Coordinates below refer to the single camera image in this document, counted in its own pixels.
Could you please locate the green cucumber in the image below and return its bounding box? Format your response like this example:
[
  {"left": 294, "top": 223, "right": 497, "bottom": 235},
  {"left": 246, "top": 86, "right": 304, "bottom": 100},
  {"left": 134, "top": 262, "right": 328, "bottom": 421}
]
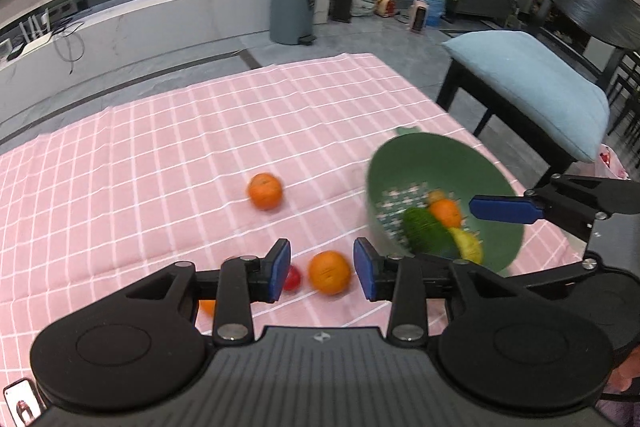
[{"left": 401, "top": 207, "right": 460, "bottom": 260}]

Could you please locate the smartphone with lit screen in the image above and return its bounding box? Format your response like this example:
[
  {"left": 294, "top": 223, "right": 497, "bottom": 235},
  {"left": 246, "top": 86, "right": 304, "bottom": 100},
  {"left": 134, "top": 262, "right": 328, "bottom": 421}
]
[{"left": 3, "top": 378, "right": 44, "bottom": 427}]

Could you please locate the grey pedal trash bin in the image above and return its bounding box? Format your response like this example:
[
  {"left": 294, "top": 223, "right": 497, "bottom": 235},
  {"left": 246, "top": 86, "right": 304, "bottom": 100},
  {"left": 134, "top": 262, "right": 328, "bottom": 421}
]
[{"left": 269, "top": 0, "right": 316, "bottom": 46}]

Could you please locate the brown kiwi front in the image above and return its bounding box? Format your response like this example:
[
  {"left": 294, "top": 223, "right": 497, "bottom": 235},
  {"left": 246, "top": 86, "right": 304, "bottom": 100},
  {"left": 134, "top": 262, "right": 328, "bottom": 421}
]
[{"left": 426, "top": 190, "right": 448, "bottom": 205}]

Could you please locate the black bench frame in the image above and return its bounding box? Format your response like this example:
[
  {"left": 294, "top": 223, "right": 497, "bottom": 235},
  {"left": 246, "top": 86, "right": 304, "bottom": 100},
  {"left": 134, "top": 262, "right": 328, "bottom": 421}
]
[{"left": 436, "top": 60, "right": 577, "bottom": 187}]

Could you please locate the white wifi router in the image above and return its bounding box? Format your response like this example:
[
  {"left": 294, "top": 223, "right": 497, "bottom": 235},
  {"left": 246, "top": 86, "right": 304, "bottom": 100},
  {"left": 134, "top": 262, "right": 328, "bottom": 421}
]
[{"left": 20, "top": 10, "right": 52, "bottom": 54}]

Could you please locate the small red tomato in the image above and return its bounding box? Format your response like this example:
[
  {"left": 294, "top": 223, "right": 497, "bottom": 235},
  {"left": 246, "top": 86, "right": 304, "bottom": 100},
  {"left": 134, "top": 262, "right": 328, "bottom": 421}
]
[{"left": 283, "top": 265, "right": 303, "bottom": 293}]

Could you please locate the white marble tv console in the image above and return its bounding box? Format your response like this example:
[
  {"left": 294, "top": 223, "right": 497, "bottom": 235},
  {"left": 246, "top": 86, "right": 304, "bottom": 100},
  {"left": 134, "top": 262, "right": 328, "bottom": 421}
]
[{"left": 0, "top": 0, "right": 332, "bottom": 118}]

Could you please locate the pink checked tablecloth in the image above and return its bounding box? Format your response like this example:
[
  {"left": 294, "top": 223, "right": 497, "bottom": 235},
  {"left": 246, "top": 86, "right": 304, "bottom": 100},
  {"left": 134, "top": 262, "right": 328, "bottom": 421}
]
[{"left": 0, "top": 52, "right": 586, "bottom": 388}]

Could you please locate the light blue seat cushion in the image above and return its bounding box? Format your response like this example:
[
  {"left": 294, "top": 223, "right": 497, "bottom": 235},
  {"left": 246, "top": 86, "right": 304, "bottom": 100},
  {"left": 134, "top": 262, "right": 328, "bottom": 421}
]
[{"left": 444, "top": 30, "right": 610, "bottom": 162}]

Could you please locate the black cable on console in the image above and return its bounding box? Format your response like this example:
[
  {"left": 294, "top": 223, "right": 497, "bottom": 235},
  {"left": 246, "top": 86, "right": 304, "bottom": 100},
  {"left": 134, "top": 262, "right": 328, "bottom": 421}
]
[{"left": 51, "top": 20, "right": 87, "bottom": 76}]

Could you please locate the orange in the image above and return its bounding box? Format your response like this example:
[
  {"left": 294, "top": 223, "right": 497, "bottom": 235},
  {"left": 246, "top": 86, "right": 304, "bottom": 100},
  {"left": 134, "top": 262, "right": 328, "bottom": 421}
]
[
  {"left": 247, "top": 172, "right": 283, "bottom": 211},
  {"left": 198, "top": 300, "right": 216, "bottom": 317},
  {"left": 428, "top": 198, "right": 464, "bottom": 229},
  {"left": 308, "top": 251, "right": 352, "bottom": 296}
]

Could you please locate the green colander bowl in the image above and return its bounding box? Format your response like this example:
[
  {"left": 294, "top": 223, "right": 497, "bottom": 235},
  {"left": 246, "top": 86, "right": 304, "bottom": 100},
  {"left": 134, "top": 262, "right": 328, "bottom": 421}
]
[{"left": 366, "top": 128, "right": 524, "bottom": 275}]

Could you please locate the large yellow-green pomelo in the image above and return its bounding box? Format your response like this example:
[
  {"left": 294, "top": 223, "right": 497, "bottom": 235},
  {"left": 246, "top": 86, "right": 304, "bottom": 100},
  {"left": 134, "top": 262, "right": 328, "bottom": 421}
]
[{"left": 448, "top": 228, "right": 484, "bottom": 265}]

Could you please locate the small white space heater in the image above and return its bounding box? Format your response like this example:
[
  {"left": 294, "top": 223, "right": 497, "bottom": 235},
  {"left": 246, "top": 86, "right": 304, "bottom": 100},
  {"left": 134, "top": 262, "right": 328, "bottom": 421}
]
[{"left": 409, "top": 0, "right": 428, "bottom": 34}]

